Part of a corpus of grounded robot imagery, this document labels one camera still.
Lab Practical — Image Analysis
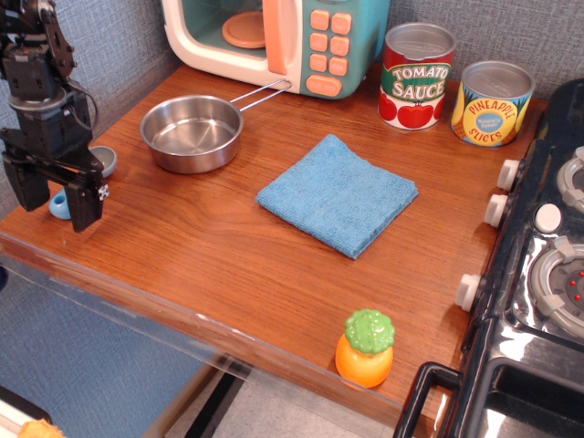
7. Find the pineapple slices can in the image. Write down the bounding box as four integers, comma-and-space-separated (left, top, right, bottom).
451, 60, 536, 148

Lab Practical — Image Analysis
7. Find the white stove knob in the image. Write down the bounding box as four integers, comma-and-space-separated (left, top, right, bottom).
496, 160, 521, 192
484, 194, 508, 228
455, 274, 481, 312

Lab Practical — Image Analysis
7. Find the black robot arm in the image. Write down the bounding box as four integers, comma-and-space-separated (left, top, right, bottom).
1, 1, 108, 232

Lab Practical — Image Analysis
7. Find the toy microwave oven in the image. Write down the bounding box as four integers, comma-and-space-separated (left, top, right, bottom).
162, 1, 390, 99

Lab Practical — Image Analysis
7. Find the small steel pan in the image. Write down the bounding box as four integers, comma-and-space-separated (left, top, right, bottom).
140, 78, 292, 174

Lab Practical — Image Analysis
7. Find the white stove knob lower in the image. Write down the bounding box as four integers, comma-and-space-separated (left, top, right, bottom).
455, 274, 481, 312

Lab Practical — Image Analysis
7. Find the black toy stove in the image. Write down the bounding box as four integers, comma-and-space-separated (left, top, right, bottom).
394, 79, 583, 437

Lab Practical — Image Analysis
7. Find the blue spoon with grey bowl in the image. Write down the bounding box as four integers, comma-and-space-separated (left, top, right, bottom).
48, 145, 118, 220

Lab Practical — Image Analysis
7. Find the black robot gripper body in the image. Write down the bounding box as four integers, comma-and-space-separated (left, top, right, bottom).
1, 89, 109, 200

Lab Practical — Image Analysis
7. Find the orange toy fruit green top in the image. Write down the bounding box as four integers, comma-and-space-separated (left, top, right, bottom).
335, 308, 396, 388

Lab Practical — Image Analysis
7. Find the white stove knob middle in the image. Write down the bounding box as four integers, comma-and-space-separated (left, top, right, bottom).
484, 194, 508, 228

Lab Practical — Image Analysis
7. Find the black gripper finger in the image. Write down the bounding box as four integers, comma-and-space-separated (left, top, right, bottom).
3, 154, 50, 212
65, 180, 104, 233

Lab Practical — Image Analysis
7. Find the blue folded towel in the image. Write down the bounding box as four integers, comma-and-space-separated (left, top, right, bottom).
256, 134, 418, 259

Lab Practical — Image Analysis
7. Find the white stove knob upper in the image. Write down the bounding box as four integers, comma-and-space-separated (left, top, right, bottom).
496, 160, 521, 192

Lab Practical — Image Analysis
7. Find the tomato sauce can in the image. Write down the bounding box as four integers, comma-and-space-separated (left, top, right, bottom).
378, 22, 457, 130

